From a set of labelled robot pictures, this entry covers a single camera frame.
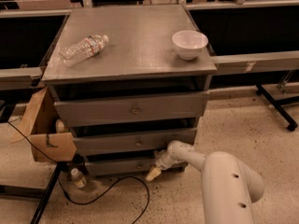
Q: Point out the black stand leg left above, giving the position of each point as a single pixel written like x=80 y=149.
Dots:
x=46 y=194

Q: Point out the small white-capped bottle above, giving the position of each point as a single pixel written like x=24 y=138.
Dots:
x=78 y=178

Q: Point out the clear plastic water bottle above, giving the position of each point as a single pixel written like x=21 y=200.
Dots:
x=84 y=49

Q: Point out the white ceramic bowl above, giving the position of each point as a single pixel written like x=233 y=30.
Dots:
x=189 y=43

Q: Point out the grey bench rail left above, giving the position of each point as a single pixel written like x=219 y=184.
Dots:
x=20 y=78

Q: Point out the grey bench rail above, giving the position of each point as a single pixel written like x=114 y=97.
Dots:
x=20 y=78
x=256 y=62

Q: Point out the grey bottom drawer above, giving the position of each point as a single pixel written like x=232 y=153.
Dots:
x=120 y=166

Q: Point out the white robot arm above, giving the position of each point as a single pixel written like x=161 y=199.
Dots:
x=229 y=186

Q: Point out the black wheeled stand leg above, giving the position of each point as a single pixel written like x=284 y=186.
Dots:
x=278 y=105

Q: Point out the grey drawer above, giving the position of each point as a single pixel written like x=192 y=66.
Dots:
x=120 y=166
x=129 y=142
x=132 y=108

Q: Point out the grey drawer cabinet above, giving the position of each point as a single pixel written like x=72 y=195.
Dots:
x=139 y=59

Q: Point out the grey bench rail right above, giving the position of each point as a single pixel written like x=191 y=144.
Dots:
x=256 y=62

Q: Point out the grey top drawer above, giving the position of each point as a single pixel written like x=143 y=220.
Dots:
x=132 y=108

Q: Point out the grey middle drawer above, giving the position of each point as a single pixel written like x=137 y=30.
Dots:
x=129 y=142

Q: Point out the brown cardboard box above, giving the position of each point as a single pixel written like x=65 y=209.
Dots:
x=40 y=124

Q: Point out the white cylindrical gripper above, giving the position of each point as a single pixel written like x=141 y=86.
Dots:
x=162 y=162

